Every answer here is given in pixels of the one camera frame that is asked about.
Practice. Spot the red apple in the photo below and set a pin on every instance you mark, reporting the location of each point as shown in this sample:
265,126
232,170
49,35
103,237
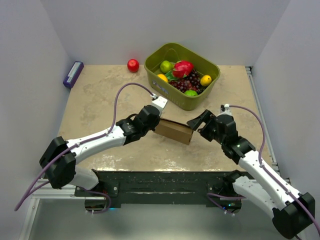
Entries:
133,65

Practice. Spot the purple rectangular box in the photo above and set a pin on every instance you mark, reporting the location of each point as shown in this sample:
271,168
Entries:
73,74

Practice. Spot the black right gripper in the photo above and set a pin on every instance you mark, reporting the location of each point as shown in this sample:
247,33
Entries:
207,117

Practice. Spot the red dragon fruit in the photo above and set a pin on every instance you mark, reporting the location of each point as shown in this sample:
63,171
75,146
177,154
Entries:
182,69

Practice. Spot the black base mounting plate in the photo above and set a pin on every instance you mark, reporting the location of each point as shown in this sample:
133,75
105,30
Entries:
207,188

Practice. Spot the green plastic tub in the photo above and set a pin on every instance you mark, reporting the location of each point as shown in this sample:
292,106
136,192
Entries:
174,52

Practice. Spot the yellow lemon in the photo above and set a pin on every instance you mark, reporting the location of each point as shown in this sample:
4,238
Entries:
206,80

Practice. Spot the aluminium rail frame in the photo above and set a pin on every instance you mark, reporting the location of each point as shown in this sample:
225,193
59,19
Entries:
102,91

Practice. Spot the brown cardboard paper box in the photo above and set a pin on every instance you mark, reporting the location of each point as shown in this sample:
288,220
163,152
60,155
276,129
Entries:
174,130

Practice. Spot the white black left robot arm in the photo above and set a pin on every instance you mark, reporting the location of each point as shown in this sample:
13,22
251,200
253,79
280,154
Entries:
61,157

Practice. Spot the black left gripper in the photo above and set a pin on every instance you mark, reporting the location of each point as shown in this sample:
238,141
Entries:
156,123

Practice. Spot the purple grape bunch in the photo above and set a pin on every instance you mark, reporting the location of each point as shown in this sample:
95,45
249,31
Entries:
190,82

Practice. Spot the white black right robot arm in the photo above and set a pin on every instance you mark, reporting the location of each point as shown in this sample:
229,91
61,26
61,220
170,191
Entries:
291,211

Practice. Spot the green apple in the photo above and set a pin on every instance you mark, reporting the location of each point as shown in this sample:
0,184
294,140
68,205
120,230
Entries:
166,66

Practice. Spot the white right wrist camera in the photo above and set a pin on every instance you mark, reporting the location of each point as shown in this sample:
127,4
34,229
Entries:
225,109

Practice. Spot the green lime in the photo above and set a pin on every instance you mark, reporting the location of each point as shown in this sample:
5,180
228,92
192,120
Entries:
191,93

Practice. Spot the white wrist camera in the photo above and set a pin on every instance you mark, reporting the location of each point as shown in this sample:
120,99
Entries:
159,103
225,109

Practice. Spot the orange fruit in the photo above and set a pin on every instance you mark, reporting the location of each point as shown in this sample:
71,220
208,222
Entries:
163,77

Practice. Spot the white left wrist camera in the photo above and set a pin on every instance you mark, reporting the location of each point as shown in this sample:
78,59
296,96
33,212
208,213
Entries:
159,103

